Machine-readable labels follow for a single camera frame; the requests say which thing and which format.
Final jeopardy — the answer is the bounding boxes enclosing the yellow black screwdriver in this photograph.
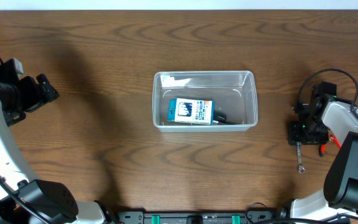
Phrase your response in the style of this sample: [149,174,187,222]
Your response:
[213,111,227,123]

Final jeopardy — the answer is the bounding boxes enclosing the small steel claw hammer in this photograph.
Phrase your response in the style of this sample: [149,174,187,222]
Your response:
[213,120,237,125]

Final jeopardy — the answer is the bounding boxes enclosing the red handled pliers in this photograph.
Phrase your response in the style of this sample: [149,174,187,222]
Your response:
[318,133,342,157]

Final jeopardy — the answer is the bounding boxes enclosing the silver ring wrench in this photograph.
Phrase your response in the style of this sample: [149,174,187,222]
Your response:
[296,142,305,174]

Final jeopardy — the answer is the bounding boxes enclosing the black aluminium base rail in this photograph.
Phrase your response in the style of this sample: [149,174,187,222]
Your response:
[111,208,277,224]

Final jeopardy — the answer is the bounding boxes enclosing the clear plastic storage container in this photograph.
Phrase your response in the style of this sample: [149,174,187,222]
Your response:
[152,70,259,133]

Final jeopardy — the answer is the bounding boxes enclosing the blue white cardboard box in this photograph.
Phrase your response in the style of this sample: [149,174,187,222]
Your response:
[167,98,215,125]

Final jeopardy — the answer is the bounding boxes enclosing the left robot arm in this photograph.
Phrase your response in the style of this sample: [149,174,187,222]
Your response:
[0,58,112,223]

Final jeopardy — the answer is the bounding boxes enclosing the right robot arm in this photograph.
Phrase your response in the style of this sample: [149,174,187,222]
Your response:
[277,82,358,221]

